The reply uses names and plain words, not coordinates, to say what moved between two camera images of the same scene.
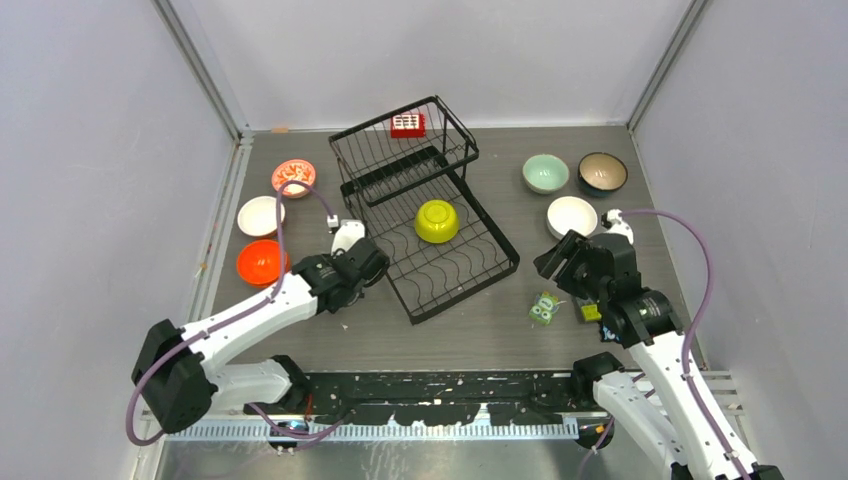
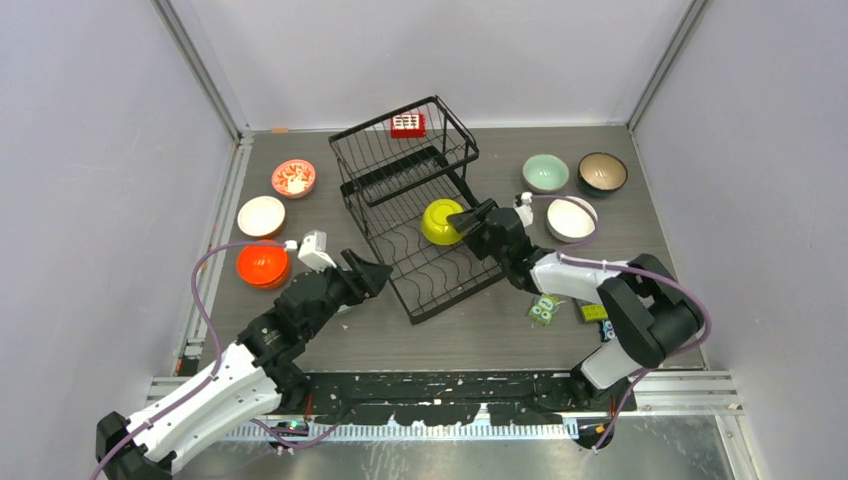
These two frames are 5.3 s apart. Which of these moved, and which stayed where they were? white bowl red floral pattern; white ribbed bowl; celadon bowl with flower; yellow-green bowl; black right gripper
Moved: black right gripper; yellow-green bowl
Stayed: white ribbed bowl; white bowl red floral pattern; celadon bowl with flower
